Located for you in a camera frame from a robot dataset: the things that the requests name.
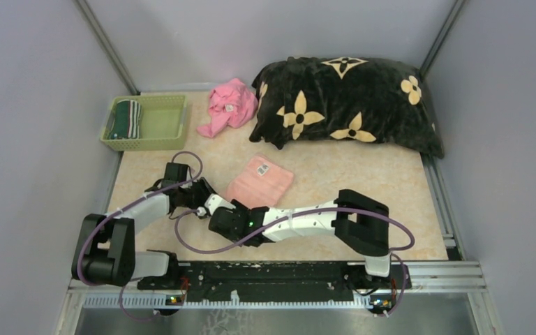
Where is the light salmon pink towel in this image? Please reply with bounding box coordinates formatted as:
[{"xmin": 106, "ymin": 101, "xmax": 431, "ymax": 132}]
[{"xmin": 223, "ymin": 154, "xmax": 295, "ymax": 208}]

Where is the green white striped towel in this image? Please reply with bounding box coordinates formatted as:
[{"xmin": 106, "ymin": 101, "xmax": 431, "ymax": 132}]
[{"xmin": 107, "ymin": 99, "xmax": 142, "ymax": 140}]

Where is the black blanket with beige flowers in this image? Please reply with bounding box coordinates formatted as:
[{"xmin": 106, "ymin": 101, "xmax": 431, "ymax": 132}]
[{"xmin": 249, "ymin": 57, "xmax": 445, "ymax": 158}]

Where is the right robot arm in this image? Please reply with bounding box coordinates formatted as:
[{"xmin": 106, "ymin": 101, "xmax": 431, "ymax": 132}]
[{"xmin": 204, "ymin": 189, "xmax": 393, "ymax": 288}]

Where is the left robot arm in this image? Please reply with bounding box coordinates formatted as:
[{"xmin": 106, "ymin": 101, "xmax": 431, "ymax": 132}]
[{"xmin": 71, "ymin": 163, "xmax": 215, "ymax": 289}]

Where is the green perforated plastic basket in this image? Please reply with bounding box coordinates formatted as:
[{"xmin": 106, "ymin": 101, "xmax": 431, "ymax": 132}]
[{"xmin": 100, "ymin": 94, "xmax": 188, "ymax": 151}]

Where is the bright pink crumpled towel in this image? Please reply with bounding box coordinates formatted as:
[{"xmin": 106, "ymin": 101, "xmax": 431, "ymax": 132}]
[{"xmin": 197, "ymin": 78, "xmax": 258, "ymax": 138}]

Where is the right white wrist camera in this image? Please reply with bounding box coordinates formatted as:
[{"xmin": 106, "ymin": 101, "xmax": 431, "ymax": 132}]
[{"xmin": 195, "ymin": 193, "xmax": 236, "ymax": 218}]

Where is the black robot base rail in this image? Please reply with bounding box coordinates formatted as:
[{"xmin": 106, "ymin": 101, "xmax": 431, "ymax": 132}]
[{"xmin": 137, "ymin": 260, "xmax": 412, "ymax": 309}]

